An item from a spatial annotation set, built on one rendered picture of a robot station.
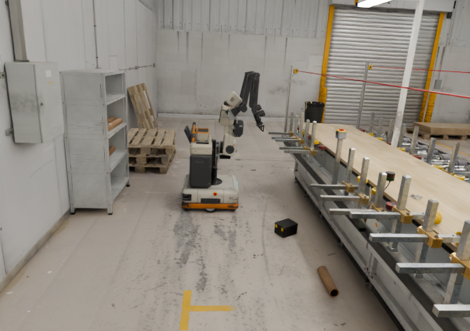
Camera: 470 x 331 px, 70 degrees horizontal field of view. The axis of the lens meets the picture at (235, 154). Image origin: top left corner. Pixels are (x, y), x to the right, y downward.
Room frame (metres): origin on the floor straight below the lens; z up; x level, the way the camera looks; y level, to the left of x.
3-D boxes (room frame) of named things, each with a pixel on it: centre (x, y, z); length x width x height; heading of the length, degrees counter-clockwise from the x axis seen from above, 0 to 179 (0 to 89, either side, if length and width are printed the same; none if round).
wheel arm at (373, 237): (1.51, -0.94, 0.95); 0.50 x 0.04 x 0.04; 95
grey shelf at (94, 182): (3.86, 1.61, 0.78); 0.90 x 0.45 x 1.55; 5
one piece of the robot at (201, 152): (3.92, 0.37, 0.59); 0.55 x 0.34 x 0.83; 5
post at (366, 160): (2.31, -0.93, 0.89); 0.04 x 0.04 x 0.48; 5
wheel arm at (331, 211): (2.01, -0.84, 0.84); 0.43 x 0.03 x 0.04; 95
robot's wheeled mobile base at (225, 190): (3.93, 0.28, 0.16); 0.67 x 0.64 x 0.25; 95
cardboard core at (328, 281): (2.40, -0.82, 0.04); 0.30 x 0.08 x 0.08; 5
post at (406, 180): (1.81, -0.98, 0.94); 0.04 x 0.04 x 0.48; 5
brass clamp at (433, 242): (1.54, -1.00, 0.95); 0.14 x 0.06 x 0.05; 5
